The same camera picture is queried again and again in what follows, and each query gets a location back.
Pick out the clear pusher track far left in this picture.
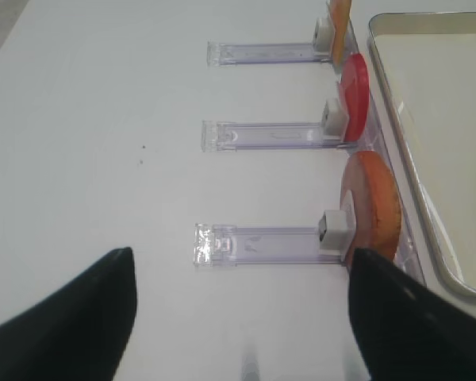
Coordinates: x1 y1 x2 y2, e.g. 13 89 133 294
206 41 332 67

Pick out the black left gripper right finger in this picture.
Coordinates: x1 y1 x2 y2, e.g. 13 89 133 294
348 248 476 380

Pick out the clear pusher track near left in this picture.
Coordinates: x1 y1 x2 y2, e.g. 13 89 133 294
194 224 345 267

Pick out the white pusher block near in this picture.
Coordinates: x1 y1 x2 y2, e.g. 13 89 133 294
318 210 356 260

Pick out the clear pusher track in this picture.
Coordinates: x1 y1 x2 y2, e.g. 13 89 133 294
194 224 345 267
206 41 332 67
201 121 358 152

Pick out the clear pusher track middle left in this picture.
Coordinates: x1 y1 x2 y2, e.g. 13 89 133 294
201 121 358 152

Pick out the white pusher block far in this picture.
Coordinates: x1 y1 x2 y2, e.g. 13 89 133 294
312 16 335 54

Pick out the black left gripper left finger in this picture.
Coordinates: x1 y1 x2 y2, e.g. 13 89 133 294
0 248 137 380

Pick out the upright orange cheese slice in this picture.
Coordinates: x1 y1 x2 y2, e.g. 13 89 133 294
329 0 352 67

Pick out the metal serving tray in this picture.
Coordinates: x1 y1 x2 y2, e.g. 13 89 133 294
368 12 476 297

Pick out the white pusher block middle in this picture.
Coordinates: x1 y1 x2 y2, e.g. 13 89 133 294
321 98 349 140

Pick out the red tomato slice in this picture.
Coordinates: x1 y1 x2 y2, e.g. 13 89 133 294
339 53 370 143

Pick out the white pusher block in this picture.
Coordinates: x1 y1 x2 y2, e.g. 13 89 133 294
321 98 349 140
312 16 335 54
318 210 356 260

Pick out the bun bottom slice left rack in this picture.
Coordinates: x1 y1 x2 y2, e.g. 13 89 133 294
340 151 401 266

